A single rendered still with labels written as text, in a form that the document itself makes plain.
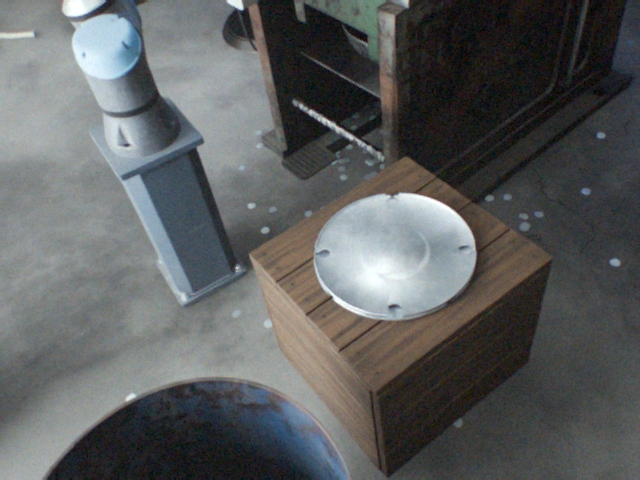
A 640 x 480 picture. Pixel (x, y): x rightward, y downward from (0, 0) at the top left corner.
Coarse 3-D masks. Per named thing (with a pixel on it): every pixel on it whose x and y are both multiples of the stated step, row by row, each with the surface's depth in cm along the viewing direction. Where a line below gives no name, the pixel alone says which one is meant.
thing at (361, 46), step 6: (342, 24) 157; (348, 30) 164; (354, 30) 167; (348, 36) 157; (354, 36) 165; (360, 36) 167; (366, 36) 168; (354, 42) 155; (360, 42) 152; (366, 42) 151; (354, 48) 159; (360, 48) 155; (366, 48) 153; (360, 54) 157; (366, 54) 155; (372, 60) 156
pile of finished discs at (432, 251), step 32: (352, 224) 118; (384, 224) 117; (416, 224) 116; (448, 224) 115; (320, 256) 115; (352, 256) 113; (384, 256) 111; (416, 256) 111; (448, 256) 110; (352, 288) 108; (384, 288) 107; (416, 288) 107; (448, 288) 106; (384, 320) 104
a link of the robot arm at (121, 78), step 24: (96, 24) 116; (120, 24) 115; (96, 48) 112; (120, 48) 112; (144, 48) 122; (96, 72) 113; (120, 72) 114; (144, 72) 118; (96, 96) 119; (120, 96) 117; (144, 96) 120
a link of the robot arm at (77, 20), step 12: (72, 0) 119; (84, 0) 118; (96, 0) 118; (108, 0) 119; (120, 0) 122; (72, 12) 119; (84, 12) 119; (96, 12) 119; (108, 12) 120; (120, 12) 122; (132, 12) 125; (72, 24) 123; (132, 24) 122
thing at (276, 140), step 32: (288, 0) 161; (256, 32) 162; (288, 32) 166; (320, 32) 172; (288, 64) 170; (288, 96) 177; (320, 96) 186; (352, 96) 196; (288, 128) 183; (320, 128) 192
